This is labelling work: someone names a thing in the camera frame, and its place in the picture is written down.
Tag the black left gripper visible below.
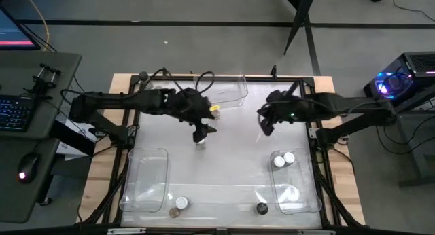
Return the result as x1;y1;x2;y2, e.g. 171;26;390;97
178;92;218;144

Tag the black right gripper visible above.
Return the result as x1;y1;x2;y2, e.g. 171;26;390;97
257;92;302;137

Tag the clear plastic bin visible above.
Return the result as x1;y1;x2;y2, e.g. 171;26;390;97
118;147;170;214
270;149;323;215
192;71;249;109

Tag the black box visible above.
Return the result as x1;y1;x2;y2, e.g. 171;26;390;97
50;121;97;157

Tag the grey metal stand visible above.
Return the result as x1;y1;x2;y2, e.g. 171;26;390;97
373;92;435;188

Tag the black computer tower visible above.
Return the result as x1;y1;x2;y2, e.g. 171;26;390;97
362;51;435;109

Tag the dark grey desk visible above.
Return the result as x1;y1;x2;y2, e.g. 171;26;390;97
0;51;82;224

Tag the black clamp stand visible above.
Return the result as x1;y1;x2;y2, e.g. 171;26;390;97
25;63;63;100

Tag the black computer mouse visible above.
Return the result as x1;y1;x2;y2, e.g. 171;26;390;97
16;152;40;184

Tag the backlit computer keyboard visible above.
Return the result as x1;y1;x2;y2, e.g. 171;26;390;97
0;95;37;133

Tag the computer monitor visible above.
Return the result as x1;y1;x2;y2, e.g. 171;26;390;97
0;7;41;52

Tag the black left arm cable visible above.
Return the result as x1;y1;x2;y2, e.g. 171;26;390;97
149;67;216;95

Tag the black cable bundle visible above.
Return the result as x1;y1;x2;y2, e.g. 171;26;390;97
77;149;139;225
314;149;366;228

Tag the yellow cable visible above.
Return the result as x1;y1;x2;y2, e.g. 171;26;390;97
22;0;51;52

